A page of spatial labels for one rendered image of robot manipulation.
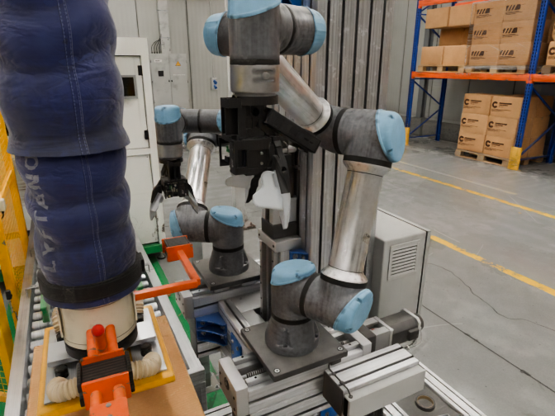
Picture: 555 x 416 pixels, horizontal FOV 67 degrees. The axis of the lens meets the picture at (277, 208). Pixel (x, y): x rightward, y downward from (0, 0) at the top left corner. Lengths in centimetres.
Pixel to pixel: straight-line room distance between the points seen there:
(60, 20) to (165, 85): 929
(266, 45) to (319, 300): 62
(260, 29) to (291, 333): 77
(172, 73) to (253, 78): 956
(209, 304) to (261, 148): 102
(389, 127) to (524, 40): 758
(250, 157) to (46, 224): 49
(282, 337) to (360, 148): 53
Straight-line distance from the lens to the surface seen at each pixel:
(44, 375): 120
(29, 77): 90
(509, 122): 863
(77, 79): 89
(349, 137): 101
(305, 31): 71
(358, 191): 99
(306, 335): 115
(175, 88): 1021
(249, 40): 63
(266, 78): 63
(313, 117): 99
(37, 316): 254
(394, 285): 150
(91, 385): 90
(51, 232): 97
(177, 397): 123
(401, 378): 129
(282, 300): 110
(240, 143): 63
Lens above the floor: 177
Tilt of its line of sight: 19 degrees down
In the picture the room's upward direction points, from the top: straight up
